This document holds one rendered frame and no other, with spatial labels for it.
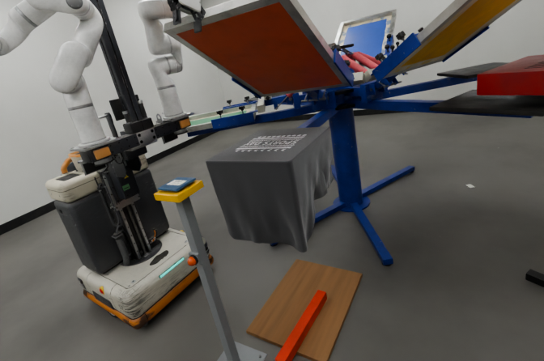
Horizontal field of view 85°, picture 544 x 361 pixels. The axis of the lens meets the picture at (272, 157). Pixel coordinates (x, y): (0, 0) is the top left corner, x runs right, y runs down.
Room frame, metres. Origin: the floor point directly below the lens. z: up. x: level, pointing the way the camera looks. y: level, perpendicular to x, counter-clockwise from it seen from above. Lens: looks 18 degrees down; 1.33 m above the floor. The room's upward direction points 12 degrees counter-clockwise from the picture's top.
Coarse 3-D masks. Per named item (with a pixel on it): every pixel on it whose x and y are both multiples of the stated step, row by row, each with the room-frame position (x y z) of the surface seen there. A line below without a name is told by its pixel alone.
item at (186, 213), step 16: (160, 192) 1.02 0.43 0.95; (176, 192) 0.99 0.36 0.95; (192, 192) 1.01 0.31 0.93; (192, 208) 1.05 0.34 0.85; (192, 224) 1.03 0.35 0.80; (192, 240) 1.02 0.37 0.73; (208, 272) 1.03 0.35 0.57; (208, 288) 1.02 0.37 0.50; (224, 320) 1.03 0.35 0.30; (224, 336) 1.02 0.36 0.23; (224, 352) 1.13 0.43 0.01; (240, 352) 1.11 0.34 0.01; (256, 352) 1.09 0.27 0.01
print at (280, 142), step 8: (264, 136) 1.55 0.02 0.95; (272, 136) 1.52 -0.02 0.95; (280, 136) 1.48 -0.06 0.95; (288, 136) 1.45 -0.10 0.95; (296, 136) 1.42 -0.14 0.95; (304, 136) 1.39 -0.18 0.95; (248, 144) 1.45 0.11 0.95; (256, 144) 1.42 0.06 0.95; (264, 144) 1.39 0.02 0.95; (272, 144) 1.36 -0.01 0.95; (280, 144) 1.34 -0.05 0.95; (288, 144) 1.31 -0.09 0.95
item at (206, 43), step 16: (192, 32) 1.37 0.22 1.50; (208, 32) 1.35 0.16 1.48; (224, 32) 1.34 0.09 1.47; (208, 48) 1.47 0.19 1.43; (224, 48) 1.45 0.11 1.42; (240, 48) 1.43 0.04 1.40; (224, 64) 1.60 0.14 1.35; (240, 64) 1.57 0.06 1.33; (256, 64) 1.55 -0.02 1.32; (256, 80) 1.73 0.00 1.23; (272, 80) 1.70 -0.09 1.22; (288, 80) 1.68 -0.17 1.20
